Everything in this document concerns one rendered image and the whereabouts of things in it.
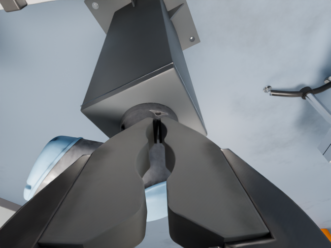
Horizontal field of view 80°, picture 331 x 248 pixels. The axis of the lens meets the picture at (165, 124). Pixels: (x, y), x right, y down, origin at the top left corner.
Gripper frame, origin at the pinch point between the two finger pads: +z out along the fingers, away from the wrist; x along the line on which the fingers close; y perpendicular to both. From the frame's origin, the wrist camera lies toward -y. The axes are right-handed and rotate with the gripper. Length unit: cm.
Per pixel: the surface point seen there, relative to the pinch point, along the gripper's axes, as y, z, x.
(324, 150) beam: 72, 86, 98
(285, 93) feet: 45, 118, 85
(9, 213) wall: 193, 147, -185
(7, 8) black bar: -6.9, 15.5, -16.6
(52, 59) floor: 16, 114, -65
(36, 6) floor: -11, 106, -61
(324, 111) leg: 50, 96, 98
